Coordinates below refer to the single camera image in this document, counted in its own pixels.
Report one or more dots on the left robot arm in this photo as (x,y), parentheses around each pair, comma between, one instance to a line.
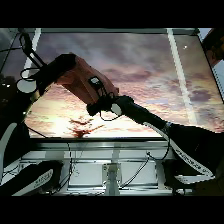
(26,86)

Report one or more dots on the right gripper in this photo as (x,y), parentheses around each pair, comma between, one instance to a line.
(101,106)

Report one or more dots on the silver frame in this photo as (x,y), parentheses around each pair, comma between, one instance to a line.
(100,145)

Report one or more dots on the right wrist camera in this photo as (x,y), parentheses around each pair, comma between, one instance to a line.
(95,81)

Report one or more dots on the orange garment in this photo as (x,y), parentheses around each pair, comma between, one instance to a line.
(81,78)

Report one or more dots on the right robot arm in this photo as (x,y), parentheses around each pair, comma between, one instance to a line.
(186,140)

